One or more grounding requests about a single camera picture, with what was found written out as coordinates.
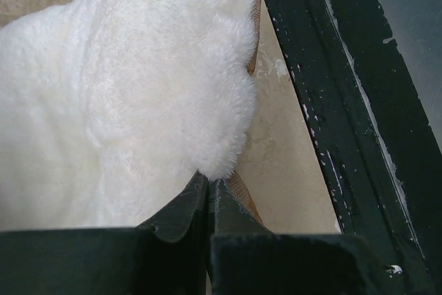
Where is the tan black pet tent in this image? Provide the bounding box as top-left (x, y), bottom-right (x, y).
top-left (228, 0), bottom-right (265, 228)

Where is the white pillow cushion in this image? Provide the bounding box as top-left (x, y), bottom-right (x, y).
top-left (1, 0), bottom-right (257, 230)

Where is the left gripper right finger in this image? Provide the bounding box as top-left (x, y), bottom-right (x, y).
top-left (209, 180), bottom-right (437, 294)

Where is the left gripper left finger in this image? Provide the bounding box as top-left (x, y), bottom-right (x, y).
top-left (1, 174), bottom-right (209, 294)

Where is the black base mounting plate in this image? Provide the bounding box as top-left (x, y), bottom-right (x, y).
top-left (265, 0), bottom-right (441, 294)

